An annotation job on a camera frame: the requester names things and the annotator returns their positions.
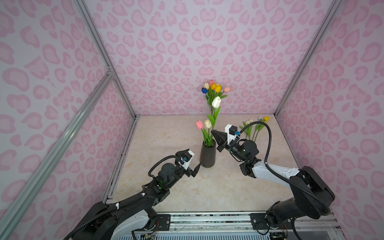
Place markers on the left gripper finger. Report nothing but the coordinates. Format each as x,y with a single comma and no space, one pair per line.
184,154
196,170

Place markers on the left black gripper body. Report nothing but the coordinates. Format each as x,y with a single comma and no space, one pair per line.
180,172

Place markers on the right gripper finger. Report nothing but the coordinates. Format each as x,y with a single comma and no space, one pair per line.
220,137
223,146

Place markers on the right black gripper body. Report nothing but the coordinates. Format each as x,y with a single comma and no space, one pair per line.
235,148

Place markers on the black cone vase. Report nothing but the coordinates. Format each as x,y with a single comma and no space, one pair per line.
208,155

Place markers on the deep pink tulip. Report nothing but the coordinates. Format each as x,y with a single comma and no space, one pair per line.
201,126

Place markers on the clear glass vase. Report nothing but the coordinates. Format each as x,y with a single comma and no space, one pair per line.
211,109

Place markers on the light pink tulip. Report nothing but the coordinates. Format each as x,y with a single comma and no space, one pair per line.
226,90

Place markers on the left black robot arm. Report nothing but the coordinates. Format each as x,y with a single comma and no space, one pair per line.
112,221

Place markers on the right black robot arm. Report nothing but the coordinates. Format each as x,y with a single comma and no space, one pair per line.
311,195

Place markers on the bunch of artificial tulips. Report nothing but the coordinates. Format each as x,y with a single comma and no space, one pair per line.
253,131

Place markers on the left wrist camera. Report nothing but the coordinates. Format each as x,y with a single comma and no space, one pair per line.
186,162

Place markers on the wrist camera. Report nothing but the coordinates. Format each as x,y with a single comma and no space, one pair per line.
233,135
186,162

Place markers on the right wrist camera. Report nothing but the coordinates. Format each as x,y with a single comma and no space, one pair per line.
233,135

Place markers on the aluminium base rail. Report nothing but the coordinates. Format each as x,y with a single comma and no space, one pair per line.
227,226

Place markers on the left corner aluminium post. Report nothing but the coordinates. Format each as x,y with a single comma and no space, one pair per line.
91,26

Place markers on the corner aluminium post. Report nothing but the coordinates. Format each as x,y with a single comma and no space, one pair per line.
91,26
315,42

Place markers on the aluminium frame diagonal bar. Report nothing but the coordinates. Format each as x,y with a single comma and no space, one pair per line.
22,202

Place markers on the right corner aluminium post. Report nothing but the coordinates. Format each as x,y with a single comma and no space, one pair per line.
315,42

